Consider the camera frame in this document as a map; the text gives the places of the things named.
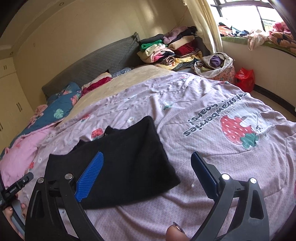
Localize black t-shirt with orange print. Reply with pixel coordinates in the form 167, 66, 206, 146
45, 116, 181, 209

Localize floral fabric bag with clothes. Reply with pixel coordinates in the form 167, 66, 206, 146
194, 52, 236, 84

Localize pile of folded clothes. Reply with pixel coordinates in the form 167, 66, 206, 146
137, 26, 210, 71

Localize clothes on window sill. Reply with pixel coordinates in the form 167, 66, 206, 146
218, 22, 295, 56

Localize left hand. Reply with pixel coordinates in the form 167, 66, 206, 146
3, 203, 27, 230

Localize right hand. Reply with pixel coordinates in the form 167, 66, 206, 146
166, 222, 190, 241

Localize pink quilt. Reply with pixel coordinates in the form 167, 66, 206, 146
0, 104, 61, 189

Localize cream wardrobe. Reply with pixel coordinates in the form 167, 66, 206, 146
0, 58, 33, 150

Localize dark blue leaf print pillow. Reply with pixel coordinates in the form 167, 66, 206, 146
1, 82, 82, 159

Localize lilac strawberry print duvet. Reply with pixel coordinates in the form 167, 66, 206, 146
31, 73, 295, 240

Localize red plastic bag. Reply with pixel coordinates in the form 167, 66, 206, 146
235, 68, 255, 93

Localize red and cream blanket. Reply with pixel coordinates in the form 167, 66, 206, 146
81, 72, 112, 96

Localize beige bed sheet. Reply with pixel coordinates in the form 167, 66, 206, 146
58, 65, 174, 127

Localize grey quilted headboard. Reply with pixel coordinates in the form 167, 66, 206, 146
42, 32, 142, 99

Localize cream curtain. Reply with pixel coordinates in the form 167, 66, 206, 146
183, 0, 224, 53

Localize window with dark frame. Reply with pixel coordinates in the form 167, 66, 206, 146
207, 0, 283, 32

